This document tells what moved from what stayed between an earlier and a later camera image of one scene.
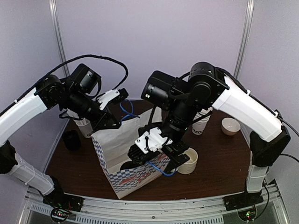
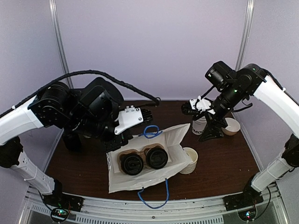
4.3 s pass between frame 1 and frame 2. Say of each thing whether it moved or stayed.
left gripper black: moved
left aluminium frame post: stayed
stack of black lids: stayed
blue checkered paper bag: moved
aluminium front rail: stayed
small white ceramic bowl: stayed
